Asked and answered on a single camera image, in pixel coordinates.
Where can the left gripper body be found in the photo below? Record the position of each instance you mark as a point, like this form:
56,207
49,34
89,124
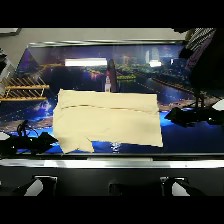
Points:
45,140

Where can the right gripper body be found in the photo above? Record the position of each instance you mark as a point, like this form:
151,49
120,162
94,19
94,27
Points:
181,116

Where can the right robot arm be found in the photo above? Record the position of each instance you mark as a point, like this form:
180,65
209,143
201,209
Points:
213,115

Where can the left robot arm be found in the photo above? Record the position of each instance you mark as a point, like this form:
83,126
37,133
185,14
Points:
15,144

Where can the black garment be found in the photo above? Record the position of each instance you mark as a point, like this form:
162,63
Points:
210,68

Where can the beige trousers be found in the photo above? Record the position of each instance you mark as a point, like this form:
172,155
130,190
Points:
110,123

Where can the striped garment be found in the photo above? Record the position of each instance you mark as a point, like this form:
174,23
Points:
199,37

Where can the silver frame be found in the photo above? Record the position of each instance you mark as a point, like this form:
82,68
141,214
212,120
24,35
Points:
110,163

